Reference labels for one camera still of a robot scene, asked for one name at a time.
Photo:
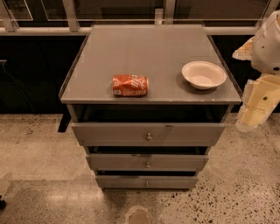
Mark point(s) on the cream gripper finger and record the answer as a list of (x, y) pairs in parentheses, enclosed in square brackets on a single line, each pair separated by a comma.
[(244, 52), (260, 97)]

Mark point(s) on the grey bottom drawer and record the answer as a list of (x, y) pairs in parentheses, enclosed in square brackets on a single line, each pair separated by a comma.
[(150, 182)]

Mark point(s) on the grey drawer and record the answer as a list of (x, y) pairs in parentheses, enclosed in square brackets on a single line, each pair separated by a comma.
[(147, 133), (146, 162), (150, 182)]

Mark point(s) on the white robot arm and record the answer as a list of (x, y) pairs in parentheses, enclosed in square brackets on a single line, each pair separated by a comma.
[(266, 46)]

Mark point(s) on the grey drawer cabinet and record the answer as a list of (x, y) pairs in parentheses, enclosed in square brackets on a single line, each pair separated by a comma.
[(157, 52)]

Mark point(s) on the grey middle drawer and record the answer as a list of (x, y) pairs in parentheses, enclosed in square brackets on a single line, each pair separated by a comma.
[(146, 162)]

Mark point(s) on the grey top drawer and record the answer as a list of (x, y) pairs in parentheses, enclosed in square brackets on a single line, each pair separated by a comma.
[(147, 133)]

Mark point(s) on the white paper bowl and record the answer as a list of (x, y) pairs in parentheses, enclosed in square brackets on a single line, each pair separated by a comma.
[(203, 75)]

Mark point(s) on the crushed orange soda can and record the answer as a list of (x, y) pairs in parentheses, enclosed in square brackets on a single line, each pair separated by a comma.
[(129, 85)]

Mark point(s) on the white metal railing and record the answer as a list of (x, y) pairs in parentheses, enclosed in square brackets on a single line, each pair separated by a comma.
[(218, 17)]

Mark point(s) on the dark object at floor edge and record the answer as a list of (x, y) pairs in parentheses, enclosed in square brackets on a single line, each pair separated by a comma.
[(2, 203)]

